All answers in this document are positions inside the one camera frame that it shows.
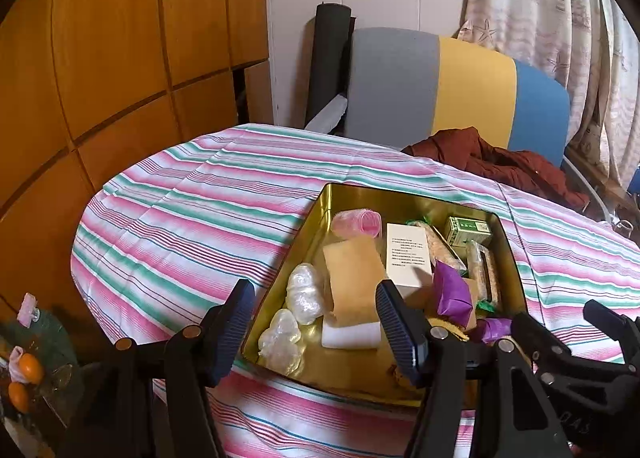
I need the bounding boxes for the white roll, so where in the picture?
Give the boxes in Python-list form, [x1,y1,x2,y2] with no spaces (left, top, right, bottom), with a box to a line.
[321,310,383,350]

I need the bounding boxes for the clear plastic wrap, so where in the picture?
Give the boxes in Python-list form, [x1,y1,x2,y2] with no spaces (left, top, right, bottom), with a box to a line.
[286,263,326,325]

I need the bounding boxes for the pink green striped tablecloth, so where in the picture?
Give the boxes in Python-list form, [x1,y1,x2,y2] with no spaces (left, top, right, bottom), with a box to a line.
[70,123,640,458]

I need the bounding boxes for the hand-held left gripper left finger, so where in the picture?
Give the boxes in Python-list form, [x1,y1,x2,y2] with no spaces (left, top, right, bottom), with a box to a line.
[75,279,256,458]

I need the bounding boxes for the black rolled mat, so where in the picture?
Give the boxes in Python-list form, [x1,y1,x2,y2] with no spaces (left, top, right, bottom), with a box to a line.
[305,3,352,129]

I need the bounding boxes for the clear snack bars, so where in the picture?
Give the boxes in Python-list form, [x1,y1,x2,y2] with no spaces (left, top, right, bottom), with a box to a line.
[405,215,468,274]

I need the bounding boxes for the purple candy wrapper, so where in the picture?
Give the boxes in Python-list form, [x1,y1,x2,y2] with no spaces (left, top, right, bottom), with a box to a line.
[431,260,473,316]
[470,317,513,344]

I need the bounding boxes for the beige patterned curtain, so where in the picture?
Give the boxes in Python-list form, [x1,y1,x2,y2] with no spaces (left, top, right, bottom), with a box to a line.
[457,0,640,189]

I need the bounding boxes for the pink plastic clip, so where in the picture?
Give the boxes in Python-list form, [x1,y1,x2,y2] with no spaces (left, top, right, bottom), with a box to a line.
[17,293,41,326]

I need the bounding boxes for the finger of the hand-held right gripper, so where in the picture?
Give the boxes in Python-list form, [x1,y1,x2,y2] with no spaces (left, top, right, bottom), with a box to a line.
[584,299,640,364]
[510,313,632,390]

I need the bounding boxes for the gold metal tin box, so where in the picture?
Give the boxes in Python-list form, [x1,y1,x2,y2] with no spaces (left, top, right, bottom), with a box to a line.
[241,183,528,409]

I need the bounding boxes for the pink cloth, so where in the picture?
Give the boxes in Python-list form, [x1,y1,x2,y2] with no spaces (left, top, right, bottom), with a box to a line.
[5,345,26,384]

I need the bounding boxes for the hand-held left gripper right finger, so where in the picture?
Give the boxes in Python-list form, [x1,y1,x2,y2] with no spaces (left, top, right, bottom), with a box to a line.
[375,280,571,458]

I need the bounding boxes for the reddish brown jacket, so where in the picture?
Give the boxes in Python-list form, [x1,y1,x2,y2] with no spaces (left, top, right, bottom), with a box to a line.
[402,127,591,211]

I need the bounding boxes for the wooden wardrobe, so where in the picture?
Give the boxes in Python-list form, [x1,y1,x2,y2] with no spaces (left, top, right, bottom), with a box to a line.
[0,0,273,319]

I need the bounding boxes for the orange fruit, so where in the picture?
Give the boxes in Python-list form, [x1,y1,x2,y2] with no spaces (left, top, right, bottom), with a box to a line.
[17,354,45,384]
[7,383,31,409]

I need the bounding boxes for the wooden side table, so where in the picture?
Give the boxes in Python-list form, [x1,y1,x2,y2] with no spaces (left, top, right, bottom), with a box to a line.
[565,145,640,209]

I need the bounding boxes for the white carton box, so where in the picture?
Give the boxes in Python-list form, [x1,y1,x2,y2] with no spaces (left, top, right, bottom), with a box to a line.
[386,222,435,299]

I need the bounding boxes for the glass fruit tray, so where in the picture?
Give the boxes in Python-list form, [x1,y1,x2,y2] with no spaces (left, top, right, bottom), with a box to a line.
[0,305,86,439]

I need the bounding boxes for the small green box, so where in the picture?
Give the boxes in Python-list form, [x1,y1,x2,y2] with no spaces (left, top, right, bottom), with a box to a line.
[444,215,492,250]

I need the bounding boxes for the white pearly sweets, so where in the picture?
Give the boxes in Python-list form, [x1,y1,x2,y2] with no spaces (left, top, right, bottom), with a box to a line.
[257,309,303,376]

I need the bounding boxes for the grey yellow blue chair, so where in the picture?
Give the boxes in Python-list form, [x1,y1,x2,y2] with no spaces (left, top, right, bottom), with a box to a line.
[305,27,613,226]

